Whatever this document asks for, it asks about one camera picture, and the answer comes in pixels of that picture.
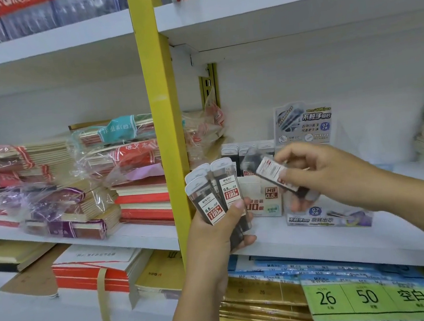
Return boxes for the yellow notebook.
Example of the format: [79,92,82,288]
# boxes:
[130,246,189,305]

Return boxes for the red-spine notebook stack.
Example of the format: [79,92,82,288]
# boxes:
[110,173,176,234]

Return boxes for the red white receipt book bundle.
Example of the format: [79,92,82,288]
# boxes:
[49,234,160,304]

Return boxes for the tan notebooks with black spine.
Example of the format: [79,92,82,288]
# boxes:
[0,232,59,275]

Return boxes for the yellow shelf post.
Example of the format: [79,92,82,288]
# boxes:
[126,0,204,274]

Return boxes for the brown kraft folder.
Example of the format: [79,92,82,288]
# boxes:
[0,242,77,305]

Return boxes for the wrapped red-band notebook pack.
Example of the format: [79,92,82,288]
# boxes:
[74,137,163,179]

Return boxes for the wrapped red-band notebook stack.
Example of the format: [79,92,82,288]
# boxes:
[0,132,79,191]

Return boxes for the stack of gold paper packs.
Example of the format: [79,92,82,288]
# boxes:
[214,264,331,321]

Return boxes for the stack of blue paper packs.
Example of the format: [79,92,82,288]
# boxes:
[224,230,424,308]

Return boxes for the clear pen packs red label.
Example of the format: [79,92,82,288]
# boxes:
[0,0,132,49]

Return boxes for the pink paper sheet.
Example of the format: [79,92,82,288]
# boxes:
[123,163,166,183]

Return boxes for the beige paper strap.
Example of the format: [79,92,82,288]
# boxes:
[94,262,144,321]

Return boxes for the yellow slotted bracket rail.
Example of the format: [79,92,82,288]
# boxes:
[196,62,223,110]

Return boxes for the wrapped purple-band notebook stack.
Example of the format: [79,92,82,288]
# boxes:
[0,175,126,254]

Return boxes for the person's left hand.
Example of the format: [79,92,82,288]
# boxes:
[170,196,265,301]

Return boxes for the clear display of green purple tubes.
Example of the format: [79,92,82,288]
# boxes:
[269,93,375,239]

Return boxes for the white lead display box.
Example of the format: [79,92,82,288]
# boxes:
[236,171,286,222]

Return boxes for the wrapped teal-band notebook pack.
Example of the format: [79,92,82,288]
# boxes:
[68,111,157,151]

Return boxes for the person's right hand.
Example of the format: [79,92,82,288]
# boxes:
[271,131,386,224]

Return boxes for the crumpled plastic-wrapped notebook pack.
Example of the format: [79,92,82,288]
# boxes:
[179,87,231,158]

